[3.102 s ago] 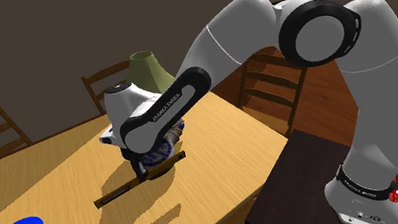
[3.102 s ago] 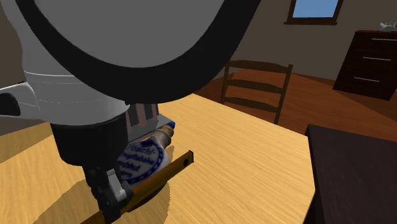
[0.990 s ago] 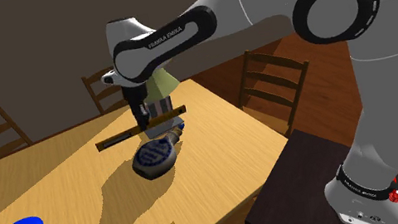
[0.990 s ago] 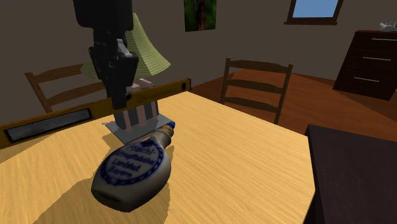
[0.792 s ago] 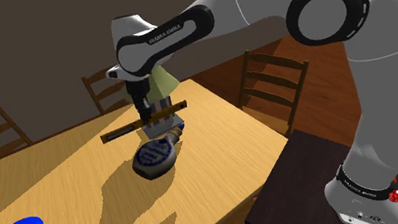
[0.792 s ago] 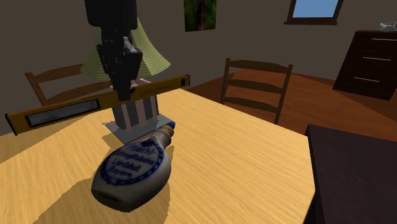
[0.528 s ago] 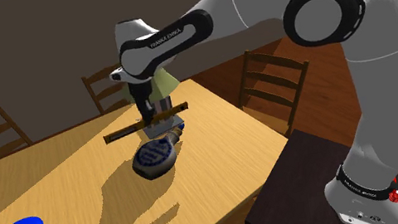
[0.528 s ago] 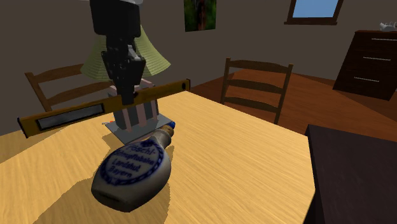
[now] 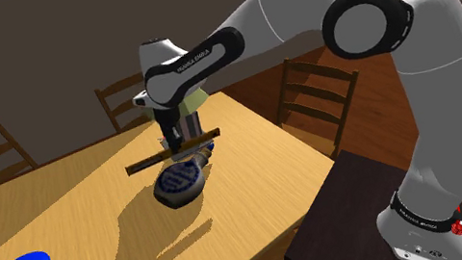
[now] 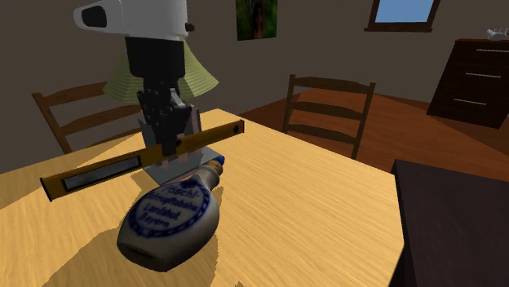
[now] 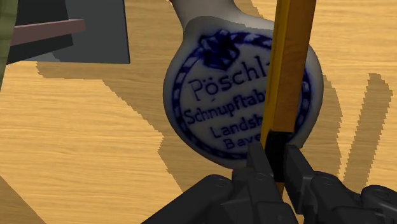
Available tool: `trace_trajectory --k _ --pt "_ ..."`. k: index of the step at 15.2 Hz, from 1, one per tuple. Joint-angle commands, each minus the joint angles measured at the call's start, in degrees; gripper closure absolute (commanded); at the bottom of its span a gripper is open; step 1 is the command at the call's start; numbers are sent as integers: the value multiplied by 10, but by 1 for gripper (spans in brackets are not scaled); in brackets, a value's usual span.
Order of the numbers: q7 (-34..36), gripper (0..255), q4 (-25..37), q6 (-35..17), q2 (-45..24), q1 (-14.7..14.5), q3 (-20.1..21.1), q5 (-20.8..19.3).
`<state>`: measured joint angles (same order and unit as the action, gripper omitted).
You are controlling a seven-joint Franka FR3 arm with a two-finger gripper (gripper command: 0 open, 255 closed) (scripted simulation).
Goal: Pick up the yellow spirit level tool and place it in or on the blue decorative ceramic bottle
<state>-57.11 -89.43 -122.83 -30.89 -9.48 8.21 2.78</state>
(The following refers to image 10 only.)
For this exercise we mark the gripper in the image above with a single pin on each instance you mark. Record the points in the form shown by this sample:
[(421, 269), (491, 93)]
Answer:
[(156, 57)]

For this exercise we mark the yellow spirit level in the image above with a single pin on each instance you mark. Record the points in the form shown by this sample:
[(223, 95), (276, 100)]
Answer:
[(206, 137)]

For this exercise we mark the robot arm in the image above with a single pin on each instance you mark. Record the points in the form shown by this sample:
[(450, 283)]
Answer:
[(151, 18)]

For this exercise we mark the green pleated lamp shade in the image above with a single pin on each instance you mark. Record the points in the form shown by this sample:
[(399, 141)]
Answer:
[(199, 79)]

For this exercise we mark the grey holder with pink rods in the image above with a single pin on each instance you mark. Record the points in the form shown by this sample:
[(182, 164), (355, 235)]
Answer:
[(187, 169)]

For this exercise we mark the brown wooden ladder-back chair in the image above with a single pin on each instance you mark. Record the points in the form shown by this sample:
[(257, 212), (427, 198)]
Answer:
[(328, 84), (75, 127)]

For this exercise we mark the grey ceramic flask blue print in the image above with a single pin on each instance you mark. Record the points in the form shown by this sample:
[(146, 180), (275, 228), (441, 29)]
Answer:
[(167, 226)]

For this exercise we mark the wooden table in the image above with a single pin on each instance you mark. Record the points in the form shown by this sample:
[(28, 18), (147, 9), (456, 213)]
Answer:
[(298, 206)]

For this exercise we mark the dark brown chest of drawers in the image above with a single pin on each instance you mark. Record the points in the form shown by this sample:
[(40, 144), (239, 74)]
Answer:
[(473, 87)]

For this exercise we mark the green wall picture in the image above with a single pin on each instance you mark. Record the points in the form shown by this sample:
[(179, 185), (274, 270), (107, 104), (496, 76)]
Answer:
[(256, 20)]

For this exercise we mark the window with brown frame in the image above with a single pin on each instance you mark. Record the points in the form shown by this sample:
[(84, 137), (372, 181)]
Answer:
[(403, 12)]

